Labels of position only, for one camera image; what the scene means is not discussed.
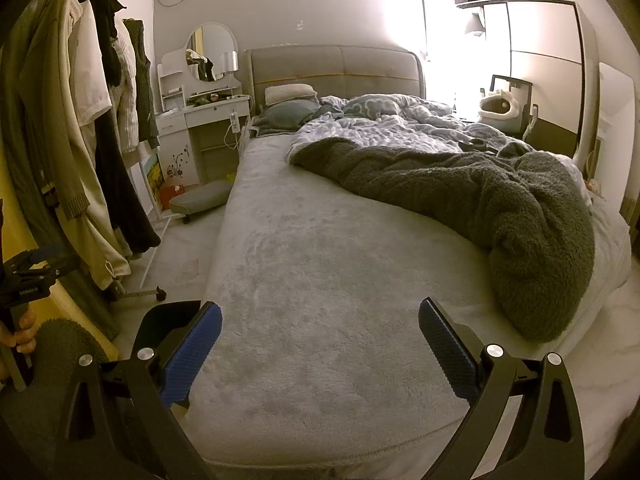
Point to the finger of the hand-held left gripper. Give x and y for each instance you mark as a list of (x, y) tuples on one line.
[(45, 257)]

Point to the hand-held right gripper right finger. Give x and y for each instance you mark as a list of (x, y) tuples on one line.
[(447, 347)]

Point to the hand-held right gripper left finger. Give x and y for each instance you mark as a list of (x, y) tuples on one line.
[(192, 355)]

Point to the black trash bin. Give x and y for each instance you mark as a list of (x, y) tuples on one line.
[(160, 320)]

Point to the person's left hand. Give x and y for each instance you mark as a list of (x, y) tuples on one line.
[(22, 332)]

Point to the person's fleece clothing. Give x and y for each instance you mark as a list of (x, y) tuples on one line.
[(60, 345)]

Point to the beige coat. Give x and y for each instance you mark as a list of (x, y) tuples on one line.
[(92, 210)]

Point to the white clothing rack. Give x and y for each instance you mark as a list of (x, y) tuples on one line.
[(142, 292)]

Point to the yellow cloth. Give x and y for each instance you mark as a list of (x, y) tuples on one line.
[(7, 170)]

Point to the black hanging garment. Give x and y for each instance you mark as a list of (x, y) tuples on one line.
[(125, 190)]

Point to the grey bed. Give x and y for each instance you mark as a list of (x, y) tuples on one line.
[(325, 360)]

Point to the yellow painting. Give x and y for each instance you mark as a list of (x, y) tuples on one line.
[(154, 180)]

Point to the orange bag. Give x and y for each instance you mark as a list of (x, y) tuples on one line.
[(176, 191)]

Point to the dark grey fleece blanket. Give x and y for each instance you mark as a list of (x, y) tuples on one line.
[(450, 195)]

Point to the olive knit cardigan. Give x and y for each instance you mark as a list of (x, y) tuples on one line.
[(45, 100)]

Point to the grey cushioned stool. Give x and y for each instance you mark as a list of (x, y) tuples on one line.
[(200, 195)]

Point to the cream knit sweater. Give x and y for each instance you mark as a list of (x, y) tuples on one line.
[(125, 105)]

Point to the white shirt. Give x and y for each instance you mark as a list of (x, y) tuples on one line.
[(90, 70)]

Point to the white dressing table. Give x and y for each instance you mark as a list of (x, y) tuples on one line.
[(207, 135)]

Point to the dark green vest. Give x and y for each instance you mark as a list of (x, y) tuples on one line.
[(145, 80)]

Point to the blue patterned duvet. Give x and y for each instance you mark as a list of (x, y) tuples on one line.
[(390, 125)]

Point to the white power strip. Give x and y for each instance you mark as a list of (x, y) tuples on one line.
[(234, 120)]

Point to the white cat bed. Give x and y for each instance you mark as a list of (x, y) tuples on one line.
[(500, 110)]

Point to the grey-blue pillow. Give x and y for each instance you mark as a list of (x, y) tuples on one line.
[(285, 117)]

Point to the oval mirror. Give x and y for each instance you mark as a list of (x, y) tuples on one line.
[(215, 42)]

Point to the cream pillow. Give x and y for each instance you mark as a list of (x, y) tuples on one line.
[(290, 94)]

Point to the white wardrobe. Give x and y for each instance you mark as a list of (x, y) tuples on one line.
[(545, 60)]

